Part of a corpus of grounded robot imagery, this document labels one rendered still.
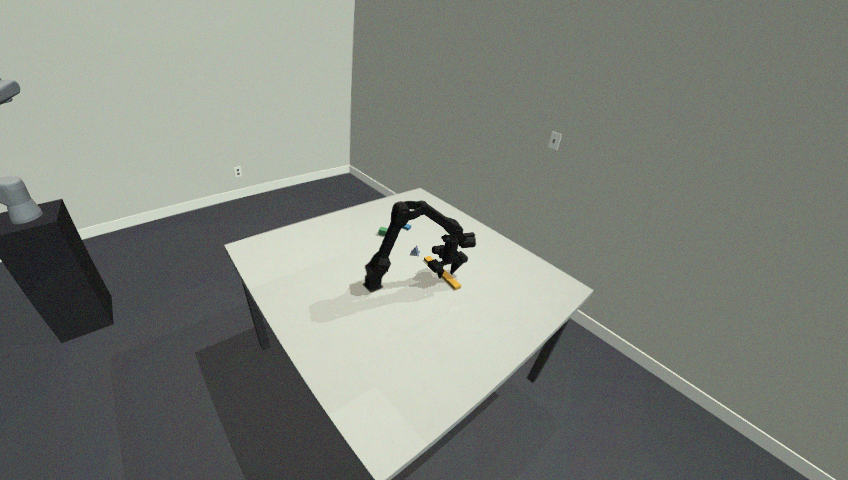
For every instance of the orange bar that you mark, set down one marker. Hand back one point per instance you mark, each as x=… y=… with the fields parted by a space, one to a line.
x=446 y=276

